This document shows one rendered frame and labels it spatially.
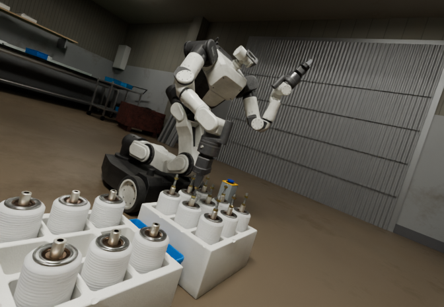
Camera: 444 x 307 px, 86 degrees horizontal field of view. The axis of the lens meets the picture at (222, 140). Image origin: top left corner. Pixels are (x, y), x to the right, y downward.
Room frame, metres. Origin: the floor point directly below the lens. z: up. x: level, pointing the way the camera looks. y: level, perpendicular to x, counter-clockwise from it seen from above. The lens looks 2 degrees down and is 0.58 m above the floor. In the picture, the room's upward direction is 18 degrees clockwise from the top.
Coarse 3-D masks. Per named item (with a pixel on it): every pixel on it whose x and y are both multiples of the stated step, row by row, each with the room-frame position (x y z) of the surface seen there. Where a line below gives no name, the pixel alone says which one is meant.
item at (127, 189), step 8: (128, 176) 1.29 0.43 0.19; (136, 176) 1.30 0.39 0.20; (120, 184) 1.32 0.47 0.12; (128, 184) 1.30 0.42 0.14; (136, 184) 1.25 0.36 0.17; (144, 184) 1.27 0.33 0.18; (120, 192) 1.32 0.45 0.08; (128, 192) 1.29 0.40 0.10; (136, 192) 1.23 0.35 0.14; (144, 192) 1.25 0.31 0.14; (128, 200) 1.28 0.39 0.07; (136, 200) 1.22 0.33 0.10; (144, 200) 1.25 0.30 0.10; (128, 208) 1.25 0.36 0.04; (136, 208) 1.23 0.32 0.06
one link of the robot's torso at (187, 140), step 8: (176, 104) 1.47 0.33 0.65; (176, 112) 1.46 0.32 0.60; (184, 112) 1.44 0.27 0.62; (176, 120) 1.46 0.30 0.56; (184, 120) 1.43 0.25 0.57; (176, 128) 1.46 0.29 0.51; (184, 128) 1.42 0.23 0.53; (192, 128) 1.50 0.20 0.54; (200, 128) 1.51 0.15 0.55; (184, 136) 1.44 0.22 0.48; (192, 136) 1.41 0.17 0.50; (200, 136) 1.49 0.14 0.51; (184, 144) 1.43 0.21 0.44; (192, 144) 1.40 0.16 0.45; (184, 152) 1.40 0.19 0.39; (192, 152) 1.39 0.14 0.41; (192, 160) 1.36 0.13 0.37; (192, 168) 1.36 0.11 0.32; (192, 176) 1.43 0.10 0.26
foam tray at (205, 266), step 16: (144, 208) 1.00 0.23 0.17; (160, 224) 0.93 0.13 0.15; (176, 224) 0.91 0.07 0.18; (176, 240) 0.88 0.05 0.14; (192, 240) 0.84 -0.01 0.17; (224, 240) 0.90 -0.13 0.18; (240, 240) 0.98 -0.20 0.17; (192, 256) 0.83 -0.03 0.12; (208, 256) 0.80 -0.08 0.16; (224, 256) 0.89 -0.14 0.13; (240, 256) 1.03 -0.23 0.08; (192, 272) 0.82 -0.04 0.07; (208, 272) 0.82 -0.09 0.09; (224, 272) 0.93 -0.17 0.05; (192, 288) 0.81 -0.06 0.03; (208, 288) 0.85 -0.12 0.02
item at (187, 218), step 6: (180, 204) 0.95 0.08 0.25; (180, 210) 0.93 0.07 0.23; (186, 210) 0.92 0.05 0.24; (192, 210) 0.92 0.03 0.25; (198, 210) 0.94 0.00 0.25; (180, 216) 0.93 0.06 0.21; (186, 216) 0.92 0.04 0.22; (192, 216) 0.92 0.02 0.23; (198, 216) 0.95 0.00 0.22; (180, 222) 0.92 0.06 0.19; (186, 222) 0.92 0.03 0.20; (192, 222) 0.93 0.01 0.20; (186, 228) 0.92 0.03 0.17
